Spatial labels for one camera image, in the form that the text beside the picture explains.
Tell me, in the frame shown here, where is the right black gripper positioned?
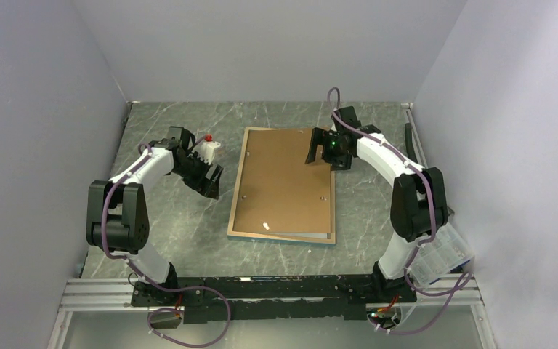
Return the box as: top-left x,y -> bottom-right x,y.
306,127 -> 352,171

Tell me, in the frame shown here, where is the clear plastic screw box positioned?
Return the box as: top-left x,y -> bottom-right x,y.
410,223 -> 474,286

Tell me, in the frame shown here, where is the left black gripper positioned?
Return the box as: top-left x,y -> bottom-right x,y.
173,152 -> 223,199

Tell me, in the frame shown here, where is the black corrugated hose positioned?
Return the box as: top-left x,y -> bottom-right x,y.
404,122 -> 455,217

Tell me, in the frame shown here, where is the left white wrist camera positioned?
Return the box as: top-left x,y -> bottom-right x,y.
193,134 -> 224,164

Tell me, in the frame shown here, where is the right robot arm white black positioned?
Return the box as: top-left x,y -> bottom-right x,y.
305,106 -> 449,302

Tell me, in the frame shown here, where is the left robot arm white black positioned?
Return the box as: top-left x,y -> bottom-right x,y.
86,127 -> 223,305

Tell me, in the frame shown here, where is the blue wooden picture frame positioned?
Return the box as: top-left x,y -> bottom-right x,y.
226,126 -> 336,246

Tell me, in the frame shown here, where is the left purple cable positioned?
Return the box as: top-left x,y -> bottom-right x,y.
100,142 -> 232,348

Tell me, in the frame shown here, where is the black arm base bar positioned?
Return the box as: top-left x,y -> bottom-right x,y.
131,273 -> 417,324

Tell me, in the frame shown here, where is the aluminium extrusion rail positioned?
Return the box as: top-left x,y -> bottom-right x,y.
59,274 -> 485,312

